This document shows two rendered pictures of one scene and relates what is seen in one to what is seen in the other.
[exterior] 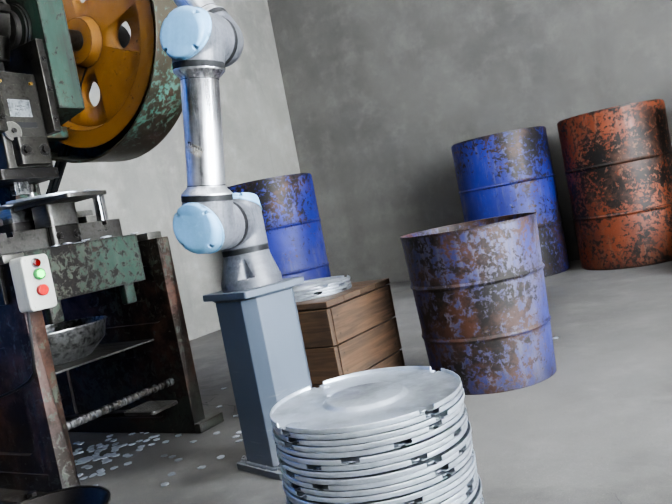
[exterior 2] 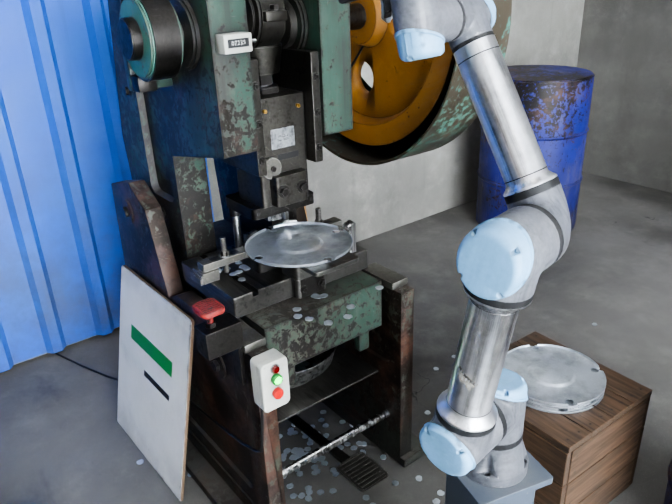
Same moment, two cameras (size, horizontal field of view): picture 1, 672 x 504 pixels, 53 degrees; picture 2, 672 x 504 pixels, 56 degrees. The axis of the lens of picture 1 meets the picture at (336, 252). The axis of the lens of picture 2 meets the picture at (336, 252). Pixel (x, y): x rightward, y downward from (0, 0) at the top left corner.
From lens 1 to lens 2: 1.05 m
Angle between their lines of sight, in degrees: 30
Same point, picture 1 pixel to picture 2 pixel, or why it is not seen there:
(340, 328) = (576, 467)
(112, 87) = (388, 84)
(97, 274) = (334, 332)
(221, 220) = (476, 455)
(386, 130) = not seen: outside the picture
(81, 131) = not seen: hidden behind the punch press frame
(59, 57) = (334, 72)
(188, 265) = not seen: hidden behind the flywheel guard
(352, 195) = (635, 76)
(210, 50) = (520, 292)
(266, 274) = (511, 476)
